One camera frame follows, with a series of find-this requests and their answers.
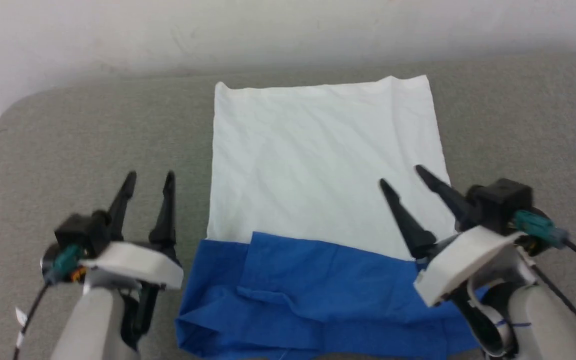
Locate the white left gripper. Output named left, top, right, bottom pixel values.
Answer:
left=80, top=171, right=185, bottom=351

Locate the white cable label tag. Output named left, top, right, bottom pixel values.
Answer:
left=14, top=306, right=30, bottom=348

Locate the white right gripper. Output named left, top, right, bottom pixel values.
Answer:
left=379, top=165, right=534, bottom=307

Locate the white and blue garment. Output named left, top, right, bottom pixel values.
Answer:
left=174, top=75, right=491, bottom=360

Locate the black cable with teal plug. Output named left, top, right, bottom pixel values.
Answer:
left=512, top=209, right=576, bottom=279
left=12, top=244, right=85, bottom=360

